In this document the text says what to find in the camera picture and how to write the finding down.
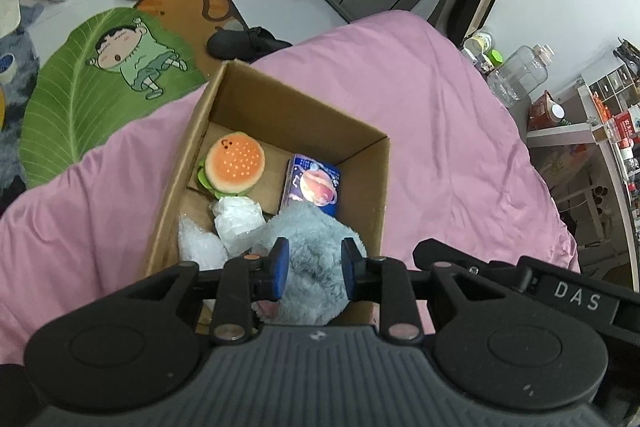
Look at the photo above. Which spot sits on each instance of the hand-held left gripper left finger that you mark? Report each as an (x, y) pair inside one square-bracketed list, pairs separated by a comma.
[(277, 269)]

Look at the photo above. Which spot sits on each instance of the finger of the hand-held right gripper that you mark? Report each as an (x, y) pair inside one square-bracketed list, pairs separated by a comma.
[(430, 249)]

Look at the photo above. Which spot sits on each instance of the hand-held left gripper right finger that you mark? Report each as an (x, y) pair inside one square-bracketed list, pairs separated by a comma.
[(350, 272)]

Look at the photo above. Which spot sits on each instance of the grey plush toy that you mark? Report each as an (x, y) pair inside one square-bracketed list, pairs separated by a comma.
[(310, 252)]

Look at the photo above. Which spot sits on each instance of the white plastic packet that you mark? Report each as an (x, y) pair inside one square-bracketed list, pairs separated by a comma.
[(237, 222), (200, 244)]

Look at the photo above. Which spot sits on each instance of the brown cardboard box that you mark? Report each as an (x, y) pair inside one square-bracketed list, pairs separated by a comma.
[(280, 107)]

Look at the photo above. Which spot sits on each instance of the burger plush toy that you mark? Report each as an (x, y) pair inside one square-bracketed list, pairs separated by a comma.
[(232, 164)]

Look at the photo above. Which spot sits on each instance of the pink bed sheet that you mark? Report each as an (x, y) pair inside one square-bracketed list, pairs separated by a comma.
[(450, 132)]

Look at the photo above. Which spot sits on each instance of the white shelf rack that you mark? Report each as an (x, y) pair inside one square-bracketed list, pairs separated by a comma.
[(565, 137)]

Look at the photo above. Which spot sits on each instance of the orange snack bag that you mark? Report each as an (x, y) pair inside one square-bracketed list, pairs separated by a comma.
[(542, 112)]

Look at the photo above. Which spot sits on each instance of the clear plastic jar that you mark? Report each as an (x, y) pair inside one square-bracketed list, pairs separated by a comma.
[(520, 74)]

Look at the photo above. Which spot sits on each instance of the green lid jar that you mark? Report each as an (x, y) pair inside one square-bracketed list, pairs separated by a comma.
[(495, 57)]

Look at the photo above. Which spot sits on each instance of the white bottle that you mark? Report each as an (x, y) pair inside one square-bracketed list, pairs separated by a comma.
[(479, 42)]

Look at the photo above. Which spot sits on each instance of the small drawer organizer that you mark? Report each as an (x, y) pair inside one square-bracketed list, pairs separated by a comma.
[(612, 84)]

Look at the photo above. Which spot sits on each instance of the black fabric shoe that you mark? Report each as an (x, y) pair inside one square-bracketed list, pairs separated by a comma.
[(240, 44)]

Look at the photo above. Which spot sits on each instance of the green leaf cartoon rug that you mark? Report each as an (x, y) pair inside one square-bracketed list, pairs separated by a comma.
[(75, 92)]

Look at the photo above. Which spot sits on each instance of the black clothes pile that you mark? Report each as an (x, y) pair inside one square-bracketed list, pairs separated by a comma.
[(10, 194)]

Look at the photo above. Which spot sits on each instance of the orange cat rug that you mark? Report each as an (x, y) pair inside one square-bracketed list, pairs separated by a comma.
[(180, 2)]

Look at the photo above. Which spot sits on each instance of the blue shaggy rug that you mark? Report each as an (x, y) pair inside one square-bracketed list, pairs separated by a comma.
[(20, 117)]

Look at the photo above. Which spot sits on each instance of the blue and white tape roll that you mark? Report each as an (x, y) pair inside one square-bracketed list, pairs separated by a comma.
[(5, 66)]

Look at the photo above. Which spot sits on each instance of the white cushion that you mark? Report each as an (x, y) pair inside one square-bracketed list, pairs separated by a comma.
[(9, 14)]

